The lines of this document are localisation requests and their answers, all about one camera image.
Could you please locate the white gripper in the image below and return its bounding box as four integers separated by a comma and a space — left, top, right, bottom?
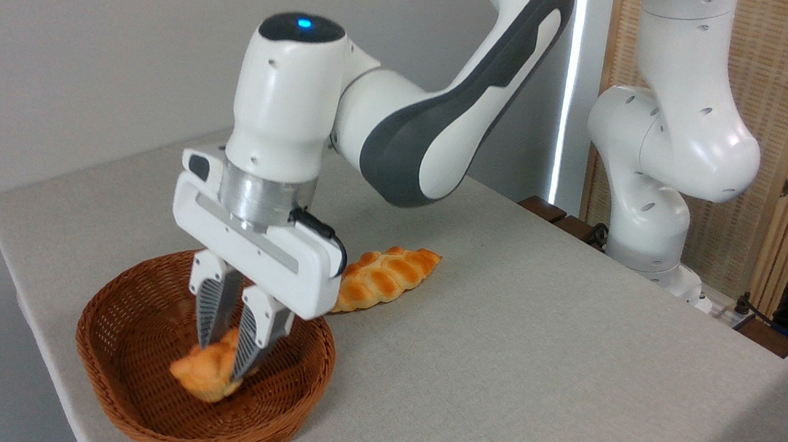
155, 141, 357, 391

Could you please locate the round knotted bread roll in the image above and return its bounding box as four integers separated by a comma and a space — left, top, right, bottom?
166, 321, 251, 406

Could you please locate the brown wicker basket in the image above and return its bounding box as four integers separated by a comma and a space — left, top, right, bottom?
65, 239, 346, 442

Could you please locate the grey tablecloth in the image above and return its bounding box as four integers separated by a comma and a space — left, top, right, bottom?
0, 105, 788, 442

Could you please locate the white power strip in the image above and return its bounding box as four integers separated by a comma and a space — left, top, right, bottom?
691, 293, 754, 331

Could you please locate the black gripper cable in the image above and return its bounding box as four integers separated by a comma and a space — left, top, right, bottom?
284, 207, 353, 279

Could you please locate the dark brown wooden board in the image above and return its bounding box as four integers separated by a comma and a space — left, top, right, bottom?
504, 194, 788, 359

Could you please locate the long braided bread loaf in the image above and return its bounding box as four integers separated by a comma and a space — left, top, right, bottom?
330, 240, 443, 323

